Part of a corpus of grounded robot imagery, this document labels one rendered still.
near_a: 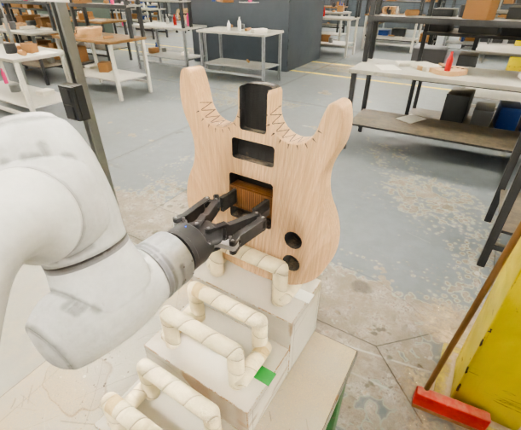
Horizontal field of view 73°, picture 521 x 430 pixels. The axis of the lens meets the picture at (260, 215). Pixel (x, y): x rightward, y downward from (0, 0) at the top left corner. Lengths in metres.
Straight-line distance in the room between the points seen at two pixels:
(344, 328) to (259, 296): 1.45
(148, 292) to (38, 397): 0.54
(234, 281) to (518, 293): 1.08
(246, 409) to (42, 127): 0.56
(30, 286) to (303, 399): 0.87
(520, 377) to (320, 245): 1.34
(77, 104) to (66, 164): 1.29
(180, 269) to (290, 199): 0.24
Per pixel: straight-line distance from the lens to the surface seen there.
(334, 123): 0.56
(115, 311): 0.46
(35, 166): 0.41
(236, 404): 0.74
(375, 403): 1.98
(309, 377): 0.88
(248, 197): 0.70
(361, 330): 2.21
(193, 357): 0.80
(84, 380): 0.96
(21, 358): 1.10
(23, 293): 1.29
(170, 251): 0.51
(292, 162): 0.61
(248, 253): 0.73
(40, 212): 0.38
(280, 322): 0.76
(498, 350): 1.78
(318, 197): 0.62
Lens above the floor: 1.67
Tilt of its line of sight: 33 degrees down
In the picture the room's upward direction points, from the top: straight up
